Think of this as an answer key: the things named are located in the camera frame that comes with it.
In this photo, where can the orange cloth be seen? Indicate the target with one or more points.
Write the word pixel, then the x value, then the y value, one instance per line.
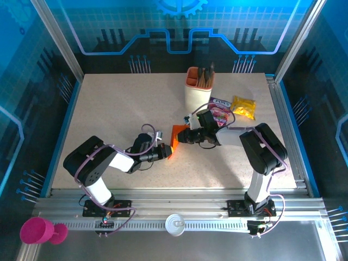
pixel 175 141

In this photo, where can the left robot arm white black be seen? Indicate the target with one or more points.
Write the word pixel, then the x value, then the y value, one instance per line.
pixel 89 163

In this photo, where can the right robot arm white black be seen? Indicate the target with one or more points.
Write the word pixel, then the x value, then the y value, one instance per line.
pixel 263 152

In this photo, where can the purple berries candy bag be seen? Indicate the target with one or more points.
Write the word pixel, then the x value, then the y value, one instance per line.
pixel 221 108

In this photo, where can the cream utensil holder orange rim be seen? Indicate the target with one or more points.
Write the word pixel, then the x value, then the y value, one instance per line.
pixel 195 95

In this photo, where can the yellow snack bag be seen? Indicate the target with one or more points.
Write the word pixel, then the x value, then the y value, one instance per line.
pixel 243 107

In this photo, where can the brown wooden utensil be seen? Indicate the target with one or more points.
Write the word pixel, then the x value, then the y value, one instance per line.
pixel 202 79

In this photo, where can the pink plastic goblet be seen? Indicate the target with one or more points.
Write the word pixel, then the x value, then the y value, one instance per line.
pixel 38 231

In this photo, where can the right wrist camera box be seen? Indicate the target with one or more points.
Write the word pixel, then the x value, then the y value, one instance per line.
pixel 192 121

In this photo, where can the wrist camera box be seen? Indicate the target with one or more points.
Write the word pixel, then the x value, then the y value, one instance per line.
pixel 192 121
pixel 157 136

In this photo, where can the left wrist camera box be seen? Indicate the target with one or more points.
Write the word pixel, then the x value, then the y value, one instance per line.
pixel 157 136

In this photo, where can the aluminium frame rail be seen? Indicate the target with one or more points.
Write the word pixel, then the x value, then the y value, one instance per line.
pixel 176 201

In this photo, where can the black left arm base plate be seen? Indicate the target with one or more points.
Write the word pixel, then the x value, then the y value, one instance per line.
pixel 122 207

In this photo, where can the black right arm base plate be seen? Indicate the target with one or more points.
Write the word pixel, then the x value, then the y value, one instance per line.
pixel 235 208

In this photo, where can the aluminium frame post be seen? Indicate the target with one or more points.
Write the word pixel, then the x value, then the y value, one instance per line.
pixel 59 40
pixel 299 40

